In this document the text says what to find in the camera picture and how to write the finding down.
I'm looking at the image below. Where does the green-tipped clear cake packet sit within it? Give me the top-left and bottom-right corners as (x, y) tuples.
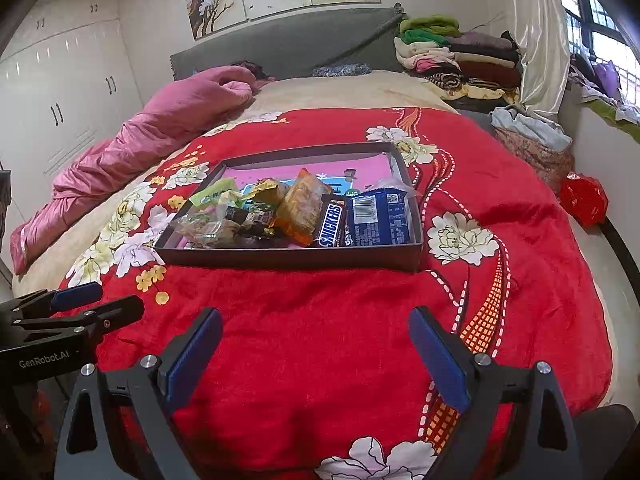
(189, 180), (243, 208)

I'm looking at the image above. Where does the clear packet with pink candy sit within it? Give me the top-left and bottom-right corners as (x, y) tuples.
(370, 175), (418, 198)

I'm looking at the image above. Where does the light blue cloth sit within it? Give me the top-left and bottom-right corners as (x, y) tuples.
(490, 106), (573, 151)

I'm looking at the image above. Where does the dark cardboard box tray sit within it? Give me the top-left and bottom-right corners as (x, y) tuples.
(152, 141), (426, 273)

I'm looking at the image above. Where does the cream satin curtain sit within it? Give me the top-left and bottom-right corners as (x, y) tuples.
(492, 0), (573, 121)

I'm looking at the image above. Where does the blue snack packet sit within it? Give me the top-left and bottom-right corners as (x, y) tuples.
(344, 189), (423, 247)

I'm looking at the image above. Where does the barred window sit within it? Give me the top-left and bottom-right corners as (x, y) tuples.
(550, 0), (640, 106)

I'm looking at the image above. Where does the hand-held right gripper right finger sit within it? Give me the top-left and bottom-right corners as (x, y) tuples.
(407, 306), (583, 480)

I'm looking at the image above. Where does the clear packet of brown pastry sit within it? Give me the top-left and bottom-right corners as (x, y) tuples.
(170, 210), (226, 248)

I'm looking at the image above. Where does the red plastic bag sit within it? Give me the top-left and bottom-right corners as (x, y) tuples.
(559, 172), (608, 228)

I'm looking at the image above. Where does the green and white cloth pile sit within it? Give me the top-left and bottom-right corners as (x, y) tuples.
(567, 52), (640, 141)

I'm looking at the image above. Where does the beige bed sheet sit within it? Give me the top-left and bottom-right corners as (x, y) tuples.
(12, 70), (458, 301)

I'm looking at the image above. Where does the purple cloth item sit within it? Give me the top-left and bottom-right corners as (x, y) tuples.
(592, 60), (623, 98)

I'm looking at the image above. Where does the pink floral cloth bag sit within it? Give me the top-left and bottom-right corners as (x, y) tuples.
(495, 127), (576, 193)

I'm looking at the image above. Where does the stack of folded clothes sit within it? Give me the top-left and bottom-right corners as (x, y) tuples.
(394, 15), (523, 101)

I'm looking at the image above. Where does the white glossy wardrobe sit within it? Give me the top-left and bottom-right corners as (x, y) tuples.
(0, 0), (146, 261)

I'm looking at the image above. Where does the dark purple cloth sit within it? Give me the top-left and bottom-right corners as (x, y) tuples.
(230, 61), (276, 82)

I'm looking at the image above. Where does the brown chocolate bar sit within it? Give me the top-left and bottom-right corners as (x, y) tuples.
(314, 195), (351, 250)

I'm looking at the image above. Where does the long yellow snack packet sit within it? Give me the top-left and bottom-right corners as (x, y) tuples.
(242, 179), (291, 211)

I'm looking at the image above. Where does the red floral blanket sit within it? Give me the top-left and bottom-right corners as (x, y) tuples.
(57, 106), (615, 480)

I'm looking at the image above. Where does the black and green pea packet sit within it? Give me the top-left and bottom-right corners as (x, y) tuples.
(220, 202), (291, 248)

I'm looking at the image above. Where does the person's dark clothing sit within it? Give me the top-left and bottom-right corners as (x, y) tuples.
(570, 402), (638, 480)

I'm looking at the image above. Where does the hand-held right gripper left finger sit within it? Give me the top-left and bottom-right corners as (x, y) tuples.
(52, 307), (224, 480)

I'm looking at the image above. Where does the dark patterned pillow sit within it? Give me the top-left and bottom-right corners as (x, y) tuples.
(312, 63), (372, 78)

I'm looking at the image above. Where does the grey headboard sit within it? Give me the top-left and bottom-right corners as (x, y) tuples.
(170, 4), (406, 81)

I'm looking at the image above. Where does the orange cracker packet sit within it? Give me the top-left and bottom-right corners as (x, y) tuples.
(275, 167), (333, 247)

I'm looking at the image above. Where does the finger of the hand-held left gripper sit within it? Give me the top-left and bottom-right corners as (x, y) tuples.
(0, 281), (104, 328)
(0, 296), (146, 346)

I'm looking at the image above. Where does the pink quilt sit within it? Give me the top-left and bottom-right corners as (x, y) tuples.
(10, 66), (276, 276)

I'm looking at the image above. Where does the pink and blue book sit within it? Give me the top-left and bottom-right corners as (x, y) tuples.
(215, 155), (393, 198)

